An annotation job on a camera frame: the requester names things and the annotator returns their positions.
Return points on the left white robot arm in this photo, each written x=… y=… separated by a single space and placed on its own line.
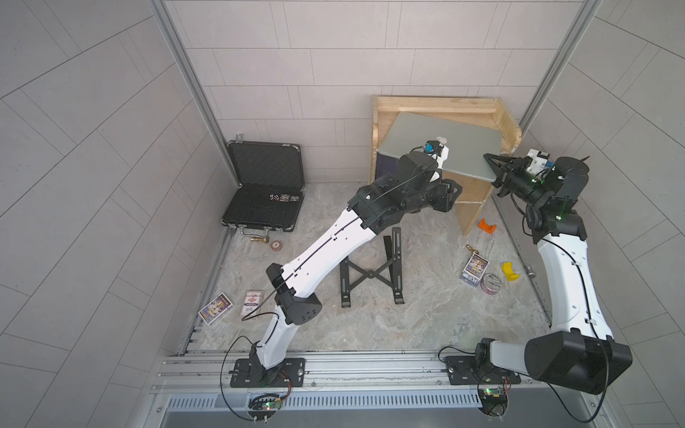
x=416 y=184

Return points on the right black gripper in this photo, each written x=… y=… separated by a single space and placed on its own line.
x=510 y=170

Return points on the yellow arch block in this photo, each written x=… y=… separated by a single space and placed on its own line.
x=509 y=272

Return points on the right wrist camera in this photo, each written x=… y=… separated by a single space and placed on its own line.
x=540 y=163

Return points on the circuit board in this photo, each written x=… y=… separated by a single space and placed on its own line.
x=494 y=401
x=265 y=406

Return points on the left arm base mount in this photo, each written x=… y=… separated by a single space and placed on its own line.
x=249 y=373

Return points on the wooden shelf unit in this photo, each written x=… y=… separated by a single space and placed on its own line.
x=484 y=112

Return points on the purple card box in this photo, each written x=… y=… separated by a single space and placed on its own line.
x=215 y=309
x=474 y=270

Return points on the red white card pack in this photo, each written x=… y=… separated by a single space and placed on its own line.
x=252 y=300

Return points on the left circuit board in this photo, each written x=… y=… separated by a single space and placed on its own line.
x=265 y=406

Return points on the orange arch block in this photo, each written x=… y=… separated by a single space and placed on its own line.
x=487 y=227

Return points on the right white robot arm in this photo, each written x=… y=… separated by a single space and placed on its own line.
x=580 y=351

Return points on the blue book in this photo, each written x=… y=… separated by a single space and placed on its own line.
x=385 y=167

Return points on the brass briefcase handle piece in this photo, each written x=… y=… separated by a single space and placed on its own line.
x=259 y=236

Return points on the silver laptop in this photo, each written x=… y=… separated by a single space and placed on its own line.
x=467 y=144

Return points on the clear tape roll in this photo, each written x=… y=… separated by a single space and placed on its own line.
x=491 y=284

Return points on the right circuit board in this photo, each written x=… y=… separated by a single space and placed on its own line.
x=494 y=401

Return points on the black open briefcase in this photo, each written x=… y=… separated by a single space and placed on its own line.
x=270 y=186

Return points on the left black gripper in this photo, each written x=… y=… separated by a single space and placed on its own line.
x=447 y=194

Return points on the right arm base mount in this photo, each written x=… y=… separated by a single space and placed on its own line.
x=466 y=370

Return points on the black laptop stand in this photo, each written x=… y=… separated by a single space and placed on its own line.
x=390 y=273

